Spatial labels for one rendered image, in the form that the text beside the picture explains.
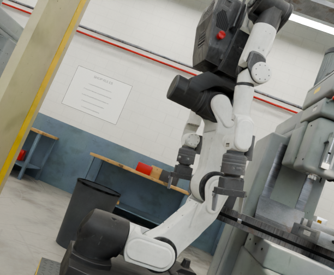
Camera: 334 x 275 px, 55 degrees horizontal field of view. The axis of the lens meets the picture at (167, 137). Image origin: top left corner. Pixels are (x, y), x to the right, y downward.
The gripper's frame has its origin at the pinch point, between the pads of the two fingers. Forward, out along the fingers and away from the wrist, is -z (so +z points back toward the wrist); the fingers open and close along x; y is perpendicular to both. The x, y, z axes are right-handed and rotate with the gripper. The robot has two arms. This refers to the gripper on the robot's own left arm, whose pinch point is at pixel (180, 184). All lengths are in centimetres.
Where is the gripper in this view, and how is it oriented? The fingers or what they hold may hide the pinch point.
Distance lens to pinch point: 162.7
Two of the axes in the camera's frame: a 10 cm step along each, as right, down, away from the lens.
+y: -2.4, 0.1, 9.7
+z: 2.2, -9.7, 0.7
